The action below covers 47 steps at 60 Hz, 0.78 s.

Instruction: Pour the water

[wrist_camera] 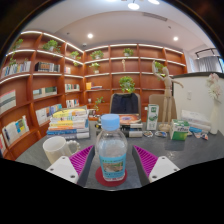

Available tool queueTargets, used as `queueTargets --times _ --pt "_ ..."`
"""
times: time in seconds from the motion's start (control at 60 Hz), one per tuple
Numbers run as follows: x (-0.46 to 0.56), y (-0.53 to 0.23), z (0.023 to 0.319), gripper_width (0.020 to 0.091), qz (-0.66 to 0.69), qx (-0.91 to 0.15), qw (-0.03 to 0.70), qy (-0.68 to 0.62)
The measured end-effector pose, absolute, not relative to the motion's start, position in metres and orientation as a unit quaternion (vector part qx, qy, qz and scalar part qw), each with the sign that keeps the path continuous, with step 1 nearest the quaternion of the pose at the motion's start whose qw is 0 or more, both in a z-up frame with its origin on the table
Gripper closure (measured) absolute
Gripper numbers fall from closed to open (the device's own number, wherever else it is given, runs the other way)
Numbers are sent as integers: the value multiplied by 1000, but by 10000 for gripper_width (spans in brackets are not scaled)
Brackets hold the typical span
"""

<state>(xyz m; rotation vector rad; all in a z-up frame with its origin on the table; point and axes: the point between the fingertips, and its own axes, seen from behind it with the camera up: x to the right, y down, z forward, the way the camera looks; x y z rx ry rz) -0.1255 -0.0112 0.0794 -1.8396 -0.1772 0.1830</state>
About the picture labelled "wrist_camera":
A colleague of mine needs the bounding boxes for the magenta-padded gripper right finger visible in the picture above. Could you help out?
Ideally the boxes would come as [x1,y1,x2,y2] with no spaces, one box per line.
[131,144,181,187]

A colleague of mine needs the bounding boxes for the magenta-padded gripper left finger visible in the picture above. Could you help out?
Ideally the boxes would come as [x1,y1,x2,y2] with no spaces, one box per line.
[45,143,96,187]

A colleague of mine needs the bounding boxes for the clear blue-capped water bottle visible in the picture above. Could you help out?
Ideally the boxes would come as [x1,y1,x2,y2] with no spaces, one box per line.
[95,113,129,183]

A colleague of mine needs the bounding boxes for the white ceramic mug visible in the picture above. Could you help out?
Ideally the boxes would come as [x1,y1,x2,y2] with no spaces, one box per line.
[42,135,81,165]

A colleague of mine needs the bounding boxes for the green white tissue box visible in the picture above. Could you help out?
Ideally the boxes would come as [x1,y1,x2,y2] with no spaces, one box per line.
[169,118,191,141]

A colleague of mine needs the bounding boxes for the colourful book stack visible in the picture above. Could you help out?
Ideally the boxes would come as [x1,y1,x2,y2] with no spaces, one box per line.
[45,106,91,140]

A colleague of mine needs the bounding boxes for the dark book stack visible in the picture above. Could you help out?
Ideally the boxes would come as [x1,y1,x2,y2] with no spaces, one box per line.
[94,113,144,138]

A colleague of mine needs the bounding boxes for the tall green white carton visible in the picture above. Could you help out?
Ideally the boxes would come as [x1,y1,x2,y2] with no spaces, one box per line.
[146,103,160,131]

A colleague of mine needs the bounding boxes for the white book stack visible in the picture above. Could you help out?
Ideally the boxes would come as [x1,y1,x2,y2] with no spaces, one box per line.
[180,109,213,134]

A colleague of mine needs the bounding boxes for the tan chair backrest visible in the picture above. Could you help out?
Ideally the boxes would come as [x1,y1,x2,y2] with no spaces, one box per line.
[148,93,179,123]

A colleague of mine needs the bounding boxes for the white vase with flowers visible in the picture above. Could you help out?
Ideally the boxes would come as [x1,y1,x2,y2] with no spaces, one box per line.
[205,72,224,136]

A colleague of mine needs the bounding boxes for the dark office chair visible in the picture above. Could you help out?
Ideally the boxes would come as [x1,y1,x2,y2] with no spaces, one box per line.
[109,92,142,116]

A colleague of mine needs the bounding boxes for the wooden artist mannequin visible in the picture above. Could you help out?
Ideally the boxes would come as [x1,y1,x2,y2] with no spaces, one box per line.
[151,59,185,133]

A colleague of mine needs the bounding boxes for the wooden shelf unit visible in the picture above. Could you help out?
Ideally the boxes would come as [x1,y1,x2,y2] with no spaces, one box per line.
[0,30,188,161]

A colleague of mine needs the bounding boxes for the grey curtain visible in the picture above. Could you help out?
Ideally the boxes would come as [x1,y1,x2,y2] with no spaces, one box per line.
[196,55,223,74]

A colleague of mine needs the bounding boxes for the ceiling chandelier lamp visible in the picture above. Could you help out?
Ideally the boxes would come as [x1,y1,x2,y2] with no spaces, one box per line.
[106,0,161,11]

